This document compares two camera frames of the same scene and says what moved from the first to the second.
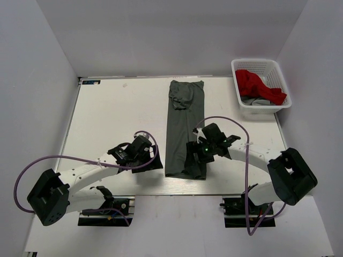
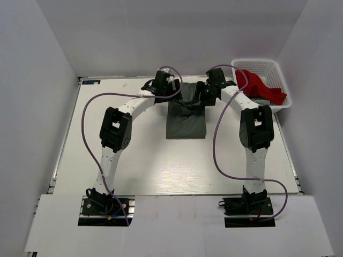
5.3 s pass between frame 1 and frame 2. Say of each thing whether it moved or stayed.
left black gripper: moved
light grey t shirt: stayed
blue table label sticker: stayed
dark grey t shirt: moved
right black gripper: moved
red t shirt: stayed
